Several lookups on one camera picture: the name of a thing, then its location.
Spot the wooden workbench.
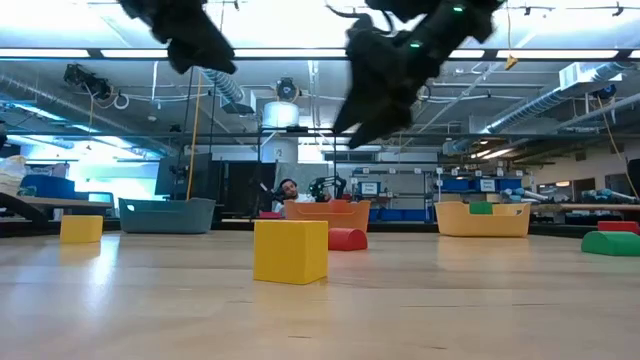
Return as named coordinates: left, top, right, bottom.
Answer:
left=529, top=202, right=640, bottom=214

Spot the overhead frame light bar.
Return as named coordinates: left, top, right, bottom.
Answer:
left=0, top=46, right=640, bottom=62

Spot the metal shelving rack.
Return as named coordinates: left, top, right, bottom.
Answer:
left=349, top=167, right=531, bottom=224

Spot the orange plastic bin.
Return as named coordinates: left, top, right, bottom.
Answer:
left=283, top=199, right=372, bottom=234

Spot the blue plastic container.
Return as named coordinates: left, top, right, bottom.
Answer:
left=19, top=173, right=77, bottom=200

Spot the yellow plastic bin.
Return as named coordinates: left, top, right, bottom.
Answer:
left=433, top=200, right=532, bottom=239

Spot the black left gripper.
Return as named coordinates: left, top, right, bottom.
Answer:
left=117, top=0, right=238, bottom=76

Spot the wooden side table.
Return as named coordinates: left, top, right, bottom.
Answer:
left=0, top=194, right=115, bottom=221

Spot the yellow cube block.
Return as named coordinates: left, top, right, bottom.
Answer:
left=252, top=219, right=330, bottom=286
left=59, top=214, right=105, bottom=245

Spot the ceiling track light rail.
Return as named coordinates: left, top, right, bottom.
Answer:
left=502, top=2, right=640, bottom=16

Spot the yellow hanging cable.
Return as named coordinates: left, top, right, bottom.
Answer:
left=185, top=69, right=204, bottom=201
left=594, top=94, right=640, bottom=199

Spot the black cabinet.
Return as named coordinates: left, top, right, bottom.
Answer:
left=219, top=160, right=277, bottom=216

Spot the black horizontal rail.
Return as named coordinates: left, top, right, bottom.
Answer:
left=0, top=130, right=640, bottom=140

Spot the long silver ceiling duct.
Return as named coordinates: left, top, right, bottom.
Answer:
left=487, top=62, right=626, bottom=135

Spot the red cube block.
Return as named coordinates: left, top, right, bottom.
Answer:
left=597, top=220, right=640, bottom=236

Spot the black chair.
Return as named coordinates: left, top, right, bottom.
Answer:
left=625, top=158, right=640, bottom=199

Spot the blue low storage crate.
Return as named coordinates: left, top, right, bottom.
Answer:
left=369, top=208, right=435, bottom=223

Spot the white bag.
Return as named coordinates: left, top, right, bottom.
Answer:
left=0, top=154, right=27, bottom=197

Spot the person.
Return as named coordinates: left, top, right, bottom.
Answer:
left=272, top=177, right=317, bottom=215

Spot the green cube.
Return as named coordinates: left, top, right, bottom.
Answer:
left=580, top=230, right=640, bottom=258

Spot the red half-cylinder block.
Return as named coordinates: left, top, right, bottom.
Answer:
left=327, top=227, right=369, bottom=252

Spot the yellow hanging tag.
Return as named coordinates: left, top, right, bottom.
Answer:
left=503, top=0, right=520, bottom=71

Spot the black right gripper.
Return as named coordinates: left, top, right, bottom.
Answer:
left=332, top=14, right=447, bottom=150

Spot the white cylindrical tank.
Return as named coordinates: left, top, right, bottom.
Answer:
left=262, top=100, right=301, bottom=129

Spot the black monitor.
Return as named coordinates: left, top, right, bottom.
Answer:
left=153, top=152, right=214, bottom=201

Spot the white air conditioning unit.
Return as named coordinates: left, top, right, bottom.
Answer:
left=558, top=61, right=624, bottom=92

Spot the silver flexible duct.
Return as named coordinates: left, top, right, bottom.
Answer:
left=199, top=67, right=246, bottom=104

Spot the teal plastic bin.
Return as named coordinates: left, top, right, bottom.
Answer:
left=118, top=197, right=217, bottom=235

